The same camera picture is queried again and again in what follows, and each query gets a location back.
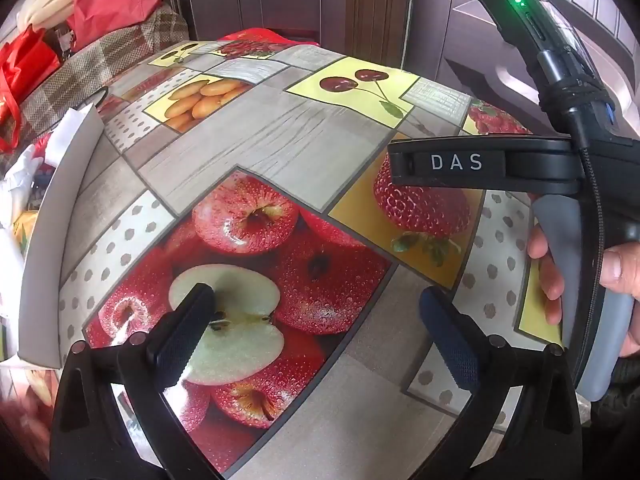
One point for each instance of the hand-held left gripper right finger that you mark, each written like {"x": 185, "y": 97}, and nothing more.
{"x": 450, "y": 345}

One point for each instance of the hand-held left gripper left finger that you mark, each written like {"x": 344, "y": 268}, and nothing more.
{"x": 180, "y": 335}

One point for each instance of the white cardboard tray box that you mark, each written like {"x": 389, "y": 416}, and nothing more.
{"x": 50, "y": 240}

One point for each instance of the person's right hand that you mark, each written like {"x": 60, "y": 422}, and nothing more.
{"x": 620, "y": 270}

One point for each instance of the white cloth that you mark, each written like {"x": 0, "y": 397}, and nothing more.
{"x": 15, "y": 180}

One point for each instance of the fruit print tablecloth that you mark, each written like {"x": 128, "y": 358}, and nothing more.
{"x": 300, "y": 125}

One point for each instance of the plaid blanket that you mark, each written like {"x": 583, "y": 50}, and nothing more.
{"x": 85, "y": 70}

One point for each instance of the red printed bag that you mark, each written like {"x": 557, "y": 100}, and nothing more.
{"x": 255, "y": 36}

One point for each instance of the red tote bag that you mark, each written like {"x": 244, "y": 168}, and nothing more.
{"x": 25, "y": 65}

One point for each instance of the red cloth on sofa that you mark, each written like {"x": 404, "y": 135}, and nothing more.
{"x": 110, "y": 0}

